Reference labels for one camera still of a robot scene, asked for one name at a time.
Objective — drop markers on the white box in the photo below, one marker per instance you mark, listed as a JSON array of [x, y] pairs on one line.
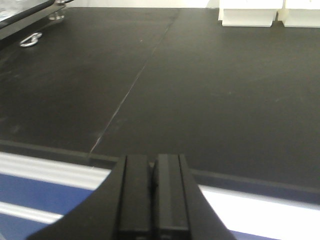
[[248, 13], [301, 14]]

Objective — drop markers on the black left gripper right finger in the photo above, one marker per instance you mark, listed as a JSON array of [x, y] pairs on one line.
[[179, 209]]

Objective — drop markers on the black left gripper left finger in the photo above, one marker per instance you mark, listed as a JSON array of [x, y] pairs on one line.
[[119, 209]]

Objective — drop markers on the black equipment on steel feet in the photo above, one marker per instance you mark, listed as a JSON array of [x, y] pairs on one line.
[[15, 15]]

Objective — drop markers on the silver metal ring hook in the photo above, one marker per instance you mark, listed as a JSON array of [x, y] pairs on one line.
[[30, 40]]

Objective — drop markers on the white box left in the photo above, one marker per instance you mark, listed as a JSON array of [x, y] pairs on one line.
[[248, 13]]

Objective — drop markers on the white box right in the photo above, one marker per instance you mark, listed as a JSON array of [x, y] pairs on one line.
[[301, 14]]

